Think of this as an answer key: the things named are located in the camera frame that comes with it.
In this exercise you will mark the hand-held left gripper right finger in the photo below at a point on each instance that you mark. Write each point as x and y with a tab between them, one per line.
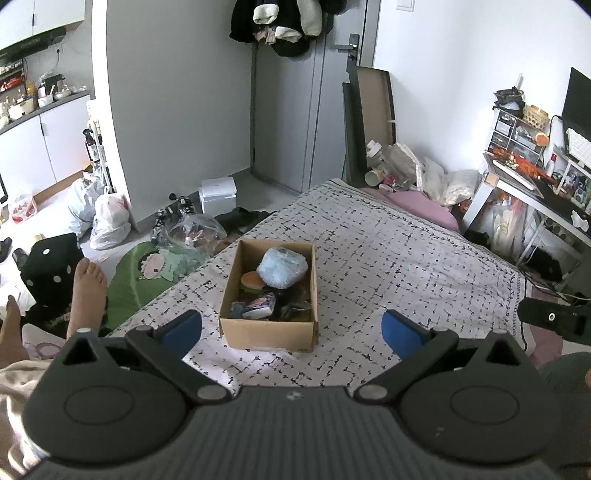
401	334

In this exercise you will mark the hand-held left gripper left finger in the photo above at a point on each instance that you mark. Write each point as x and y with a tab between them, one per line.
182	330

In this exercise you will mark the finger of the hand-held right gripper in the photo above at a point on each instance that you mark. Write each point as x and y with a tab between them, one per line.
538	314

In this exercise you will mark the blue tissue packet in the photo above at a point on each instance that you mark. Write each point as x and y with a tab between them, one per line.
259	307

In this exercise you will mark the burger plush toy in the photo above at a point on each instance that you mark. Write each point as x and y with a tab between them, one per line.
251	280

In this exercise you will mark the brown cardboard box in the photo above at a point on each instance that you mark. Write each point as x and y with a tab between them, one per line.
268	334

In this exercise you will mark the black cloth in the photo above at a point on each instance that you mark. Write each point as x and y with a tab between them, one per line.
298	313

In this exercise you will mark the light blue fluffy cloth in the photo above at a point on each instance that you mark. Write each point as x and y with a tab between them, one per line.
281	267

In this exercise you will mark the black bag under desk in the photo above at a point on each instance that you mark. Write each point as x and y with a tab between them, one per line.
545	267

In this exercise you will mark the green cartoon floor mat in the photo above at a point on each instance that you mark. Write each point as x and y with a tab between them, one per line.
138	286

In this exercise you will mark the white black patterned bed blanket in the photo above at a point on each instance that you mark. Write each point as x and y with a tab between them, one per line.
392	258

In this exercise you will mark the clear plastic bag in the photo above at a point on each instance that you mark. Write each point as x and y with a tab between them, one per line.
196	233

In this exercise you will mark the person's bare foot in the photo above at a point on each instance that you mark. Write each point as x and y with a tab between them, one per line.
11	332
87	295

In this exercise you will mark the person's grey pants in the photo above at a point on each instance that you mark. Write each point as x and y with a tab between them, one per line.
568	415

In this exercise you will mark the black tripod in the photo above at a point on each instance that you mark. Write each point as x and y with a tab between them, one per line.
173	214

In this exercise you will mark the black clothing on floor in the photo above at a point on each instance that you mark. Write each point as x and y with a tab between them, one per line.
242	219

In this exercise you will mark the white plastic bag red print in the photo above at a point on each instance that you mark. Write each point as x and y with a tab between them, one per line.
111	224

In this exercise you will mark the pink pillow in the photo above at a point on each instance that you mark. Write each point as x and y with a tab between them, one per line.
415	205

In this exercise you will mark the white desk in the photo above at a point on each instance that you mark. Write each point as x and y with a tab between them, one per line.
478	198

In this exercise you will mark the small white bin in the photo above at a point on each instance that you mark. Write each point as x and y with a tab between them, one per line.
218	196

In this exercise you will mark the black white-dotted cube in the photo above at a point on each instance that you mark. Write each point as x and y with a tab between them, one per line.
51	267

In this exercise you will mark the white plastic bag pile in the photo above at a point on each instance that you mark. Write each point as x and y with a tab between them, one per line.
457	187

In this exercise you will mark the yellow white canister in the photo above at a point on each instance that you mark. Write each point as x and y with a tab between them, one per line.
374	176

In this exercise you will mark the grey white plastic bag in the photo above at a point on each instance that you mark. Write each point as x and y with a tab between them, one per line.
85	198

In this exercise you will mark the clear crumpled plastic package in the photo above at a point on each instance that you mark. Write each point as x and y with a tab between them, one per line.
408	164

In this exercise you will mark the white keyboard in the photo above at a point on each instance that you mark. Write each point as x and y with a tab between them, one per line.
579	145

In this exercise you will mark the orange round ornament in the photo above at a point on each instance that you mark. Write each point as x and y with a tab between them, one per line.
542	138

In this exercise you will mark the clear jar with white lid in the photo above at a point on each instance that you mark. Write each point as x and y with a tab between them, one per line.
377	154

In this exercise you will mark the grey drawer organizer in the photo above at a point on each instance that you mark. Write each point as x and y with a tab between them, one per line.
512	134

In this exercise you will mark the pale pink cloth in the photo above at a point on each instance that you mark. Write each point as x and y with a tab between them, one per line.
16	406

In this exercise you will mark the woven basket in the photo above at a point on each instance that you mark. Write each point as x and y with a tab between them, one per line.
535	117

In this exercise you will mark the black flat board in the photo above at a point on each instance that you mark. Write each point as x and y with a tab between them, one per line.
353	138

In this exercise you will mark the dark spray bottle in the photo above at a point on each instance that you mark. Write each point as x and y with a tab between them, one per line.
91	147

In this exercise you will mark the black monitor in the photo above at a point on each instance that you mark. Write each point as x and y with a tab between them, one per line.
579	101

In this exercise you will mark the black items on organizer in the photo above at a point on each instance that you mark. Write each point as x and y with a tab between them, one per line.
510	98

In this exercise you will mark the white kitchen cabinet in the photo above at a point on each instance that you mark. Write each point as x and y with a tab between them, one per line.
41	147

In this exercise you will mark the brown cardboard sheet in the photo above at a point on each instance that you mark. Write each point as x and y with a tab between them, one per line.
375	101

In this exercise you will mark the grey door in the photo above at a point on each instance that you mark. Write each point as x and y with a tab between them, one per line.
295	115

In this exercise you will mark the range hood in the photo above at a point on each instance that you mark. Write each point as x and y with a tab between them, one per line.
27	46

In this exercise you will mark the hanging black and cream clothes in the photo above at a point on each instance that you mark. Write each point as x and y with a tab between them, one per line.
286	23

